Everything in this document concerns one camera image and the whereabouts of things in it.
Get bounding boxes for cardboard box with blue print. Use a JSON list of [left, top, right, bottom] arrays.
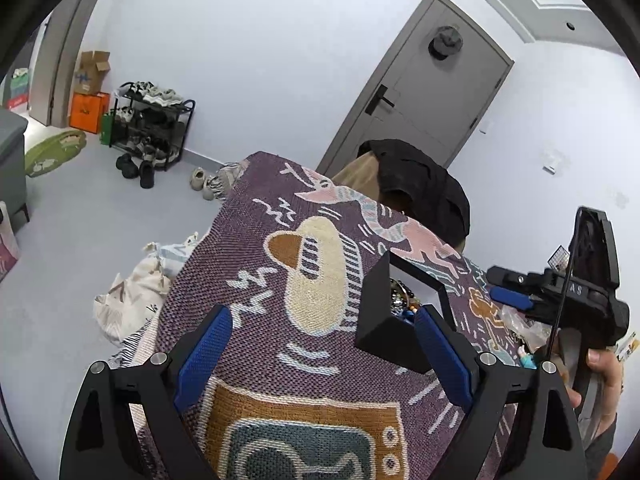
[[74, 51, 112, 96]]

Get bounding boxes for black shoe rack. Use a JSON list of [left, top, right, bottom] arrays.
[[107, 80, 196, 172]]

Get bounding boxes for group of shoes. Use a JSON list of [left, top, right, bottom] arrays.
[[114, 80, 186, 163]]

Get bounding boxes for orange and cardboard boxes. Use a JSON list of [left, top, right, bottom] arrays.
[[69, 92, 111, 134]]

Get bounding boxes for zebra striped cloth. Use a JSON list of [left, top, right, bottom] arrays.
[[219, 160, 250, 195]]

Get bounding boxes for black jewelry box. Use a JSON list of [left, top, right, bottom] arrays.
[[355, 250, 453, 375]]

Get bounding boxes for purple printed blanket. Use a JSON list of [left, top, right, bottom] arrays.
[[107, 151, 546, 480]]

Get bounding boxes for person's right forearm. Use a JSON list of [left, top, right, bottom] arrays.
[[582, 412, 619, 480]]

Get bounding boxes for black jacket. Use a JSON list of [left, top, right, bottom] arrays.
[[357, 139, 472, 252]]

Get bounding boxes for wooden bead bracelet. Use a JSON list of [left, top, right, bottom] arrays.
[[390, 279, 417, 307]]

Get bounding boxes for person's right hand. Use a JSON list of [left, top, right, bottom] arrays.
[[569, 347, 624, 441]]

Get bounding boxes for clear plastic bag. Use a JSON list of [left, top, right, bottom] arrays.
[[497, 305, 551, 352]]

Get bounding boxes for green floor rug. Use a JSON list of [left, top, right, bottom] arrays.
[[24, 129, 87, 179]]

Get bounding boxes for cream tote bag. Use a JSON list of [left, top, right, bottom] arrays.
[[94, 232, 201, 349]]

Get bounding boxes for grey door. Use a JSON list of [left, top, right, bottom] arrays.
[[316, 0, 516, 181]]

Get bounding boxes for grey doorway frame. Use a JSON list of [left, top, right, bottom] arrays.
[[27, 0, 97, 129]]

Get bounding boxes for dark hat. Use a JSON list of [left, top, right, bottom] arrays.
[[427, 25, 464, 61]]

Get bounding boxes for grey cabinet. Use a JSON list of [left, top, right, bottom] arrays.
[[0, 109, 31, 234]]

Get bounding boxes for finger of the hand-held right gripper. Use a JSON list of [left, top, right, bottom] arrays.
[[489, 286, 535, 312], [486, 266, 532, 287]]

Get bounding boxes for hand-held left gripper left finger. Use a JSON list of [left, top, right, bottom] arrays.
[[59, 304, 234, 480]]

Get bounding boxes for black door handle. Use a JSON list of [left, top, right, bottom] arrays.
[[365, 85, 401, 115]]

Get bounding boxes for red and green bag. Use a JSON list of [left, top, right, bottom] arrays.
[[5, 67, 34, 111]]

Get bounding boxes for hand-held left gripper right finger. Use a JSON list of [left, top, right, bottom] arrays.
[[414, 304, 592, 480]]

